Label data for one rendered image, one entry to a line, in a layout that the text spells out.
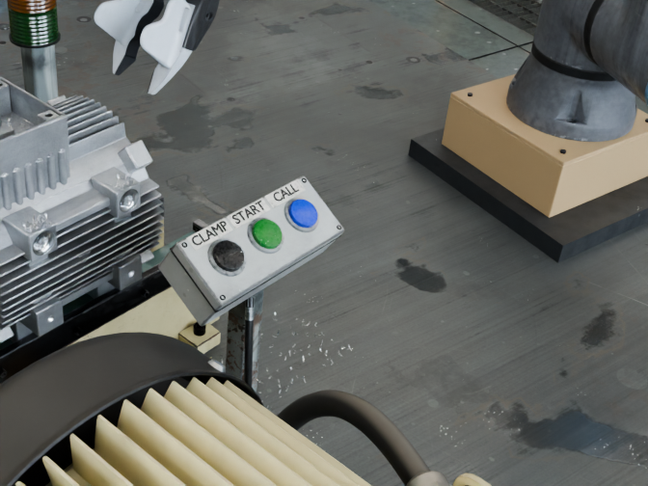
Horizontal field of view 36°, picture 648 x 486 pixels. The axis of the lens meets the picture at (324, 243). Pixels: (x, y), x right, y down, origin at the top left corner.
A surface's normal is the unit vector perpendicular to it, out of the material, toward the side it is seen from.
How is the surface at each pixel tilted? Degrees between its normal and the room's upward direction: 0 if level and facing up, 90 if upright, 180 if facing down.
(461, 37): 0
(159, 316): 90
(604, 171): 90
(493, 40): 0
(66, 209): 0
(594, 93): 69
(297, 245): 31
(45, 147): 90
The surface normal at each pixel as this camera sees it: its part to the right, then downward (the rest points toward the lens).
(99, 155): 0.48, -0.45
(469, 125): -0.80, 0.30
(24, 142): 0.76, 0.44
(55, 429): -0.02, -0.72
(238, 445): -0.55, 0.01
